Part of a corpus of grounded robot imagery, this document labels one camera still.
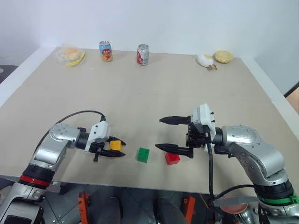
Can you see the clear plastic bag yellow strip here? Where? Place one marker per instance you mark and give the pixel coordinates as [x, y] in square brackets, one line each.
[76, 61]

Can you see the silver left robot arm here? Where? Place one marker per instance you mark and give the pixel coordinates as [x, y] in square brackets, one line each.
[56, 144]

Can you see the red and white drink can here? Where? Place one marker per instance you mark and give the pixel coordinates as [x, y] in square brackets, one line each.
[143, 56]

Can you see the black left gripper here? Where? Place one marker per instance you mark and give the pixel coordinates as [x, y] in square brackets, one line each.
[96, 147]

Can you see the blue and orange drink can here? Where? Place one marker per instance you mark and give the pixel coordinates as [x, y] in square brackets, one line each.
[106, 52]

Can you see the grey metal table bracket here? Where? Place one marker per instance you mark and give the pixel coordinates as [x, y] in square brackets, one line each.
[57, 187]

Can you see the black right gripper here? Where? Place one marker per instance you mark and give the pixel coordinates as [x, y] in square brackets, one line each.
[197, 138]

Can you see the red toy brick cube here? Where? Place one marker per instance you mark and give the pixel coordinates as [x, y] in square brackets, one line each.
[172, 159]

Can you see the yellow egg tart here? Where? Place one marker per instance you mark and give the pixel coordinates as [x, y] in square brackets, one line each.
[223, 57]

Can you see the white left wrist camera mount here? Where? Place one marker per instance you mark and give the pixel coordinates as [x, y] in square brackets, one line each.
[100, 130]

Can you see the orange clamp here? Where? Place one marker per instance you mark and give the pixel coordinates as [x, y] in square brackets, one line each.
[189, 207]
[83, 205]

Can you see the round orange bread bun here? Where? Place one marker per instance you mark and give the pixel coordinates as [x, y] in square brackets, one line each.
[70, 53]

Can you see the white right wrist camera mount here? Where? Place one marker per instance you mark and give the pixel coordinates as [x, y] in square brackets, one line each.
[206, 114]

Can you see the small brown toy piece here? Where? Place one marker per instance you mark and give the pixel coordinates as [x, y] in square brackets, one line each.
[213, 67]

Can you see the white duck toy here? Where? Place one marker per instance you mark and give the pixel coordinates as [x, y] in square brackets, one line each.
[204, 60]

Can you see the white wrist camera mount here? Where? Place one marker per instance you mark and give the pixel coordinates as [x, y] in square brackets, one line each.
[206, 114]
[100, 130]

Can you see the yellow toy brick cube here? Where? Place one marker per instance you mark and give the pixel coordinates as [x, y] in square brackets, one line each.
[115, 145]

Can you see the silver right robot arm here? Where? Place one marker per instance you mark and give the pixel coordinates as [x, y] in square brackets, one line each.
[245, 140]

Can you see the green toy brick cube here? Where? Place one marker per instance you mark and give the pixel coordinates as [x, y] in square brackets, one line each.
[143, 155]

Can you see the pink round disc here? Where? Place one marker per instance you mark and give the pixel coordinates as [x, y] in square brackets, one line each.
[233, 208]

